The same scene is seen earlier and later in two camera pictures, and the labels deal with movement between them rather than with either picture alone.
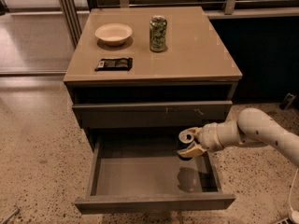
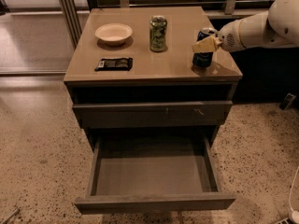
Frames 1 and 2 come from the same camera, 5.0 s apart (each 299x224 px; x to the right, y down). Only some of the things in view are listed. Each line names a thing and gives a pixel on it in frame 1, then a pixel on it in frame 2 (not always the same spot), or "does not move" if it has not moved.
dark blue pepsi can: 186,137 → 203,60
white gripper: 209,138 → 228,38
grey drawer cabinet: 137,78 does not move
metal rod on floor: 11,216 does not move
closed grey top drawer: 151,114 does not move
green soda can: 158,26 does not move
